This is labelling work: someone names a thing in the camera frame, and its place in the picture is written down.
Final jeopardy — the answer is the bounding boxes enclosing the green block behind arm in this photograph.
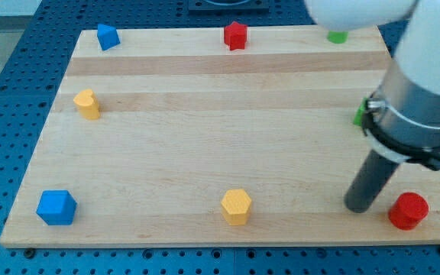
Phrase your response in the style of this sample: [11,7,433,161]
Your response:
[353,97,367,127]

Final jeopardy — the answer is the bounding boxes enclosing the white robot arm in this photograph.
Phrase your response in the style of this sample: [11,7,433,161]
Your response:
[305,0,440,171]

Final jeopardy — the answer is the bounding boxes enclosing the wooden board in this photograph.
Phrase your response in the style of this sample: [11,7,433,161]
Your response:
[0,25,440,248]

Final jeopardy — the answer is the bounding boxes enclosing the yellow heart block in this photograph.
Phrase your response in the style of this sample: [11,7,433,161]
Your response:
[73,89,100,120]

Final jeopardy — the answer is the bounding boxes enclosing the yellow hexagon block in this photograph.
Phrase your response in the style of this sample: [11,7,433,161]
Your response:
[221,189,252,225]

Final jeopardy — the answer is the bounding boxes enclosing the red star block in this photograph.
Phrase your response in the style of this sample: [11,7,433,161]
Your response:
[223,21,248,50]

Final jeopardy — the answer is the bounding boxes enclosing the blue triangle block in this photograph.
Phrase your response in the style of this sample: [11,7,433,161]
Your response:
[97,24,121,50]

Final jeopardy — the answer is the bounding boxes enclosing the green cylinder block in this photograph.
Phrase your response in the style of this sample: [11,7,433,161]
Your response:
[327,31,348,44]

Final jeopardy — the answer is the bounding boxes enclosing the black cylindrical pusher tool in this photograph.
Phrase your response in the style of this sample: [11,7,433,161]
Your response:
[344,150,400,213]

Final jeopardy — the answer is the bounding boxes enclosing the blue cube block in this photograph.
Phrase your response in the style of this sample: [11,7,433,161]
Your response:
[36,190,77,225]

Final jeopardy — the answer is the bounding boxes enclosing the red cylinder block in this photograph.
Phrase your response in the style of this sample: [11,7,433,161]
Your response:
[387,192,429,231]

